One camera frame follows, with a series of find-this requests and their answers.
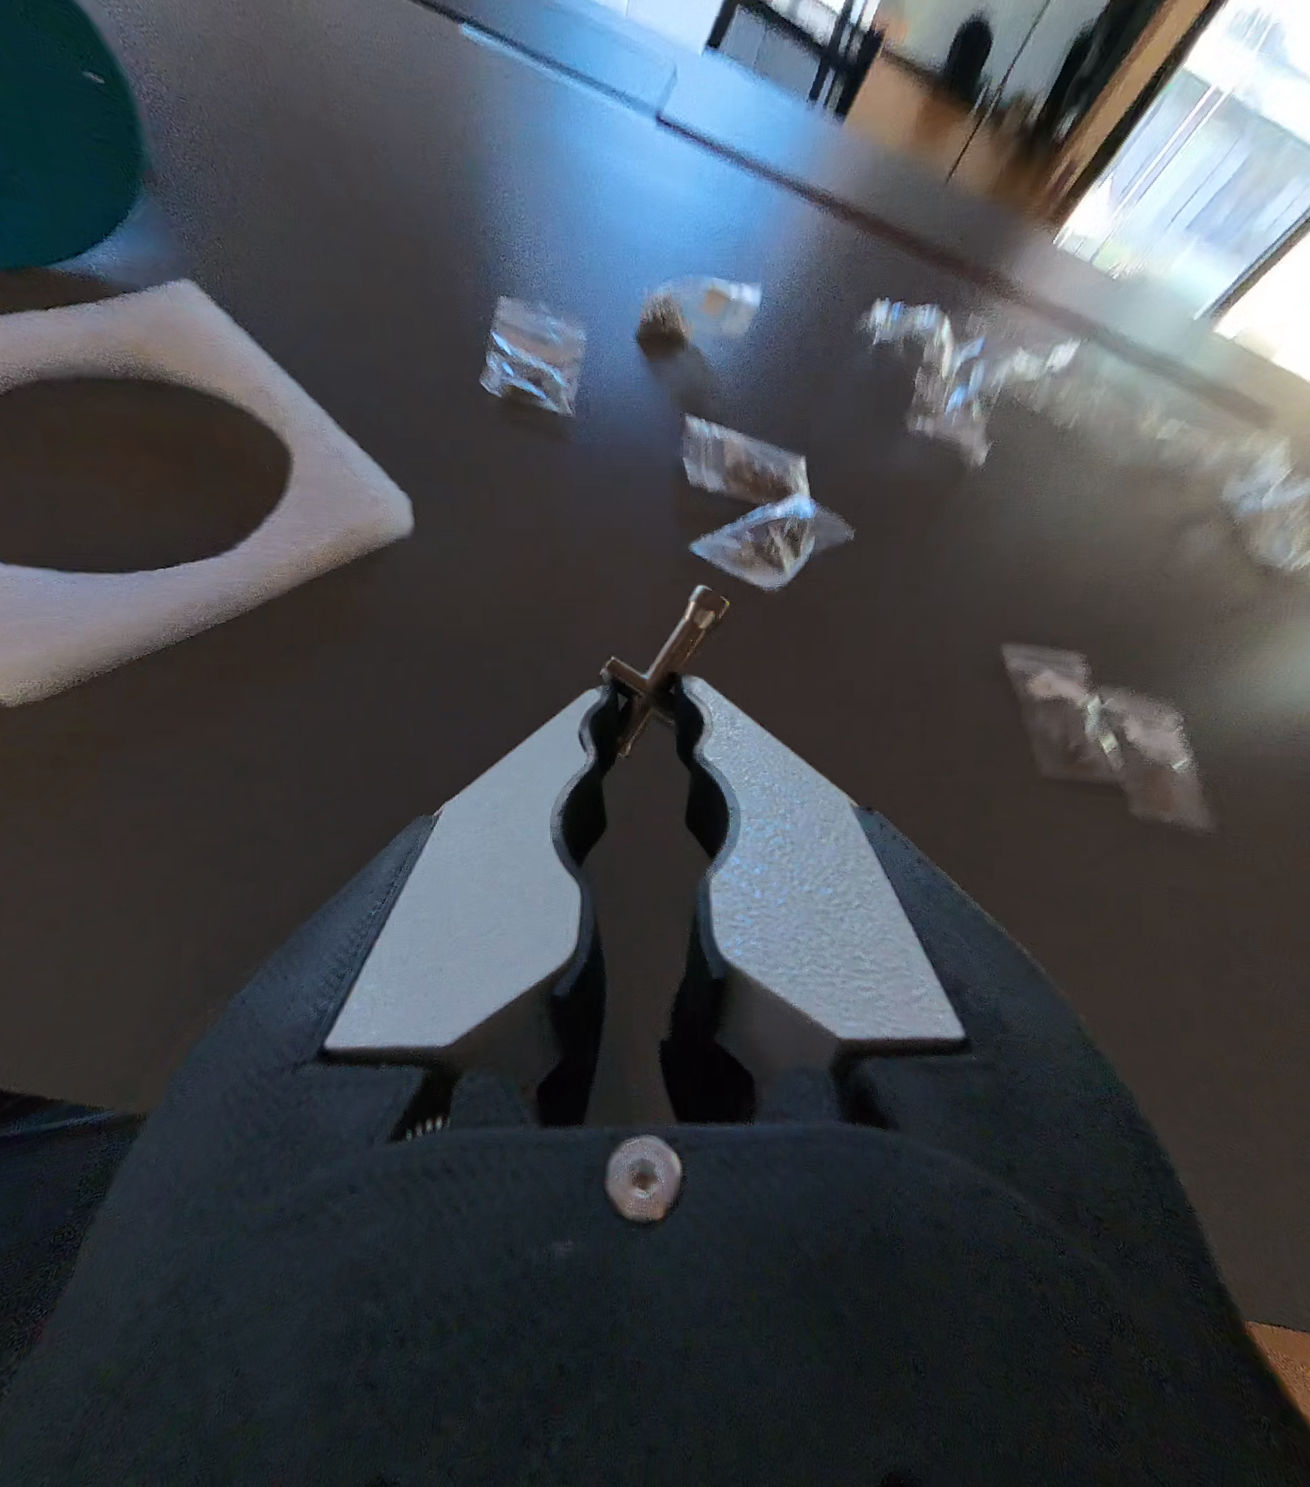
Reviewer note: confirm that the dark grey desk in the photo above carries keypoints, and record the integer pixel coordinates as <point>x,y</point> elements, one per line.
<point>259,870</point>

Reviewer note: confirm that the black slatted chair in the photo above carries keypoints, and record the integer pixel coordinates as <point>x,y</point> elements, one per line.
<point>842,57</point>

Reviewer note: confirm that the small metal cross wrench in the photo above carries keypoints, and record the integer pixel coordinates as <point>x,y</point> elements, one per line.
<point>679,644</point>

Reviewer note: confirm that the white foam frame round hole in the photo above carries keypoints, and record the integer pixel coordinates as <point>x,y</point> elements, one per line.
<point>341,511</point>

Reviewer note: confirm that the large glass window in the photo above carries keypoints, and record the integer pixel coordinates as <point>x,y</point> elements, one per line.
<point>1306,232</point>

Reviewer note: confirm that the blue round metal plate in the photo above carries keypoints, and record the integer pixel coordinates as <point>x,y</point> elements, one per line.
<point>27,173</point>

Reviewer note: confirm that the group of clear screw bags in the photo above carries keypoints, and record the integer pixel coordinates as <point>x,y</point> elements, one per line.
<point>742,458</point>

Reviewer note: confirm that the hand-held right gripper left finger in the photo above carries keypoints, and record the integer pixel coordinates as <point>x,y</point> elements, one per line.
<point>470,929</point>

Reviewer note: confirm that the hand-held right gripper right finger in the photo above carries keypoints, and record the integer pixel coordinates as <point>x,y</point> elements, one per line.
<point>829,929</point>

